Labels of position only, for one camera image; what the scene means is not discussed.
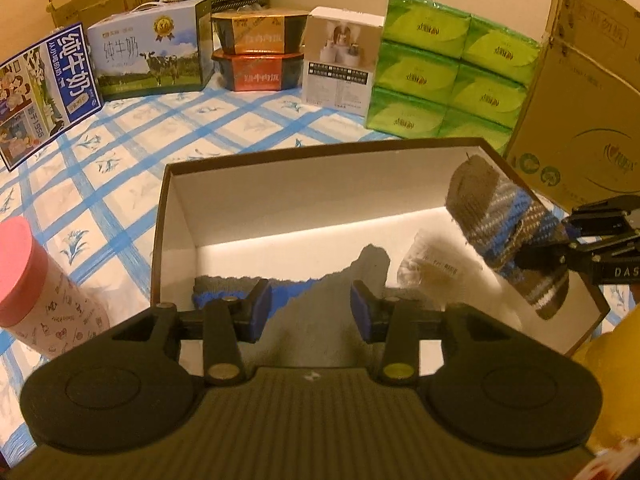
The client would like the grey blue striped knit sock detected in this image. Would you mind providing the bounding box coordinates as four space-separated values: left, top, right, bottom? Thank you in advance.
444 155 571 322

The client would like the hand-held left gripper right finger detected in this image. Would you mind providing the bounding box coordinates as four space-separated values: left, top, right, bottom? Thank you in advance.
350 280 518 387

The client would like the pink canister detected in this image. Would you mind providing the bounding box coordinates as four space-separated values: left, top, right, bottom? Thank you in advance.
0 217 111 361

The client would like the white product box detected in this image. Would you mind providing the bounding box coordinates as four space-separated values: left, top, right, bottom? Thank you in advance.
301 6 385 111

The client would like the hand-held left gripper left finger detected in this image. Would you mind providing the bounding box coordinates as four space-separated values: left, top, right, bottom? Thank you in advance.
107 279 273 387

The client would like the blue cloth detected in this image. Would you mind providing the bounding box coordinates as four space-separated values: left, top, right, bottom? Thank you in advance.
192 280 324 319

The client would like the blue milk carton box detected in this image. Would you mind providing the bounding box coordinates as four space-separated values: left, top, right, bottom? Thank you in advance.
0 22 104 169

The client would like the bag of cotton swabs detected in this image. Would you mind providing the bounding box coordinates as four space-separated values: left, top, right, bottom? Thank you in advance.
397 227 486 309

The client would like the pack of green tissues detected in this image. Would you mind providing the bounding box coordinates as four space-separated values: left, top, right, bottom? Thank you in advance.
365 0 544 154

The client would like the cow print milk box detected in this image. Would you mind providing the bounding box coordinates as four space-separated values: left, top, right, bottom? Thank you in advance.
87 0 215 101

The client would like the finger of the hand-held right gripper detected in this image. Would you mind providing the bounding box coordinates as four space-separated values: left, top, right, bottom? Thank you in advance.
561 195 640 237
515 241 578 274

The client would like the large cardboard box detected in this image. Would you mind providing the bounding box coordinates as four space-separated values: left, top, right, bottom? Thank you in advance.
502 0 640 214

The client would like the wooden headboard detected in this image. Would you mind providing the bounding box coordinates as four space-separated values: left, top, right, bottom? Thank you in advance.
0 0 212 66

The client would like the brown storage box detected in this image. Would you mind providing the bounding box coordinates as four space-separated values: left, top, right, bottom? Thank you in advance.
150 136 611 357

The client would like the orange gold food box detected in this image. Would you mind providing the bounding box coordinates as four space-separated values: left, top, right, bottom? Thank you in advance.
211 8 310 56

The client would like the dark red food box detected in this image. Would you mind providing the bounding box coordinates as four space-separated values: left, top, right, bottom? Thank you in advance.
212 50 306 94

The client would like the orange juice bottle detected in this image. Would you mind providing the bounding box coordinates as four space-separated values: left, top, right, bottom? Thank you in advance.
582 317 640 461

